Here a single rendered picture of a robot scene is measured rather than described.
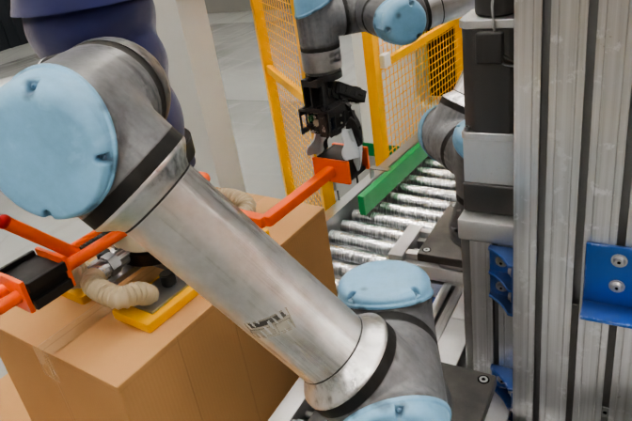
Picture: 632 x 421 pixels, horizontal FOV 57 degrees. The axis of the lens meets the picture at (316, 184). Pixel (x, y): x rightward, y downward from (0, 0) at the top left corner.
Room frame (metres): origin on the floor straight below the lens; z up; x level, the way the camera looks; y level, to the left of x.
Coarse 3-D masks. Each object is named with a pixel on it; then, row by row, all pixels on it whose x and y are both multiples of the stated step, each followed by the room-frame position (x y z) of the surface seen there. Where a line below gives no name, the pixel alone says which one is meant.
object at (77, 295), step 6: (102, 252) 1.04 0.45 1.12; (96, 258) 1.06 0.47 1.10; (78, 288) 0.96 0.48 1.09; (66, 294) 0.96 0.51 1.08; (72, 294) 0.95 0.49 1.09; (78, 294) 0.94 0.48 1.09; (84, 294) 0.94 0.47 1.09; (72, 300) 0.95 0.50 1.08; (78, 300) 0.94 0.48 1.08; (84, 300) 0.93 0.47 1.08
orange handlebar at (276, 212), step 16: (208, 176) 1.14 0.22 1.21; (320, 176) 1.04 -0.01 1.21; (304, 192) 0.99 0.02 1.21; (272, 208) 0.94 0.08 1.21; (288, 208) 0.95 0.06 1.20; (272, 224) 0.91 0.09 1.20; (80, 240) 0.93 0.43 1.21; (112, 240) 0.93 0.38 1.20; (80, 256) 0.88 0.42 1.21; (0, 288) 0.81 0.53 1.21; (0, 304) 0.76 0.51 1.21; (16, 304) 0.78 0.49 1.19
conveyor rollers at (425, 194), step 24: (432, 168) 2.38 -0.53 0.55; (408, 192) 2.23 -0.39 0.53; (432, 192) 2.17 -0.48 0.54; (360, 216) 2.07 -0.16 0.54; (384, 216) 2.02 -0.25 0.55; (408, 216) 2.04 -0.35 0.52; (432, 216) 1.98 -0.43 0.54; (336, 240) 1.93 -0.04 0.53; (360, 240) 1.87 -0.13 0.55; (336, 264) 1.73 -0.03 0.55; (360, 264) 1.77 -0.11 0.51
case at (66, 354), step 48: (288, 240) 1.06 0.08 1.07; (336, 288) 1.17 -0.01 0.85; (0, 336) 0.91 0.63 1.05; (48, 336) 0.85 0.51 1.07; (96, 336) 0.83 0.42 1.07; (144, 336) 0.81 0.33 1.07; (192, 336) 0.82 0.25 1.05; (240, 336) 0.91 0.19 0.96; (48, 384) 0.84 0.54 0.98; (96, 384) 0.73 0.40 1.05; (144, 384) 0.73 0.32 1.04; (192, 384) 0.80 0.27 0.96; (240, 384) 0.88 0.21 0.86; (288, 384) 0.99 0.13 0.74
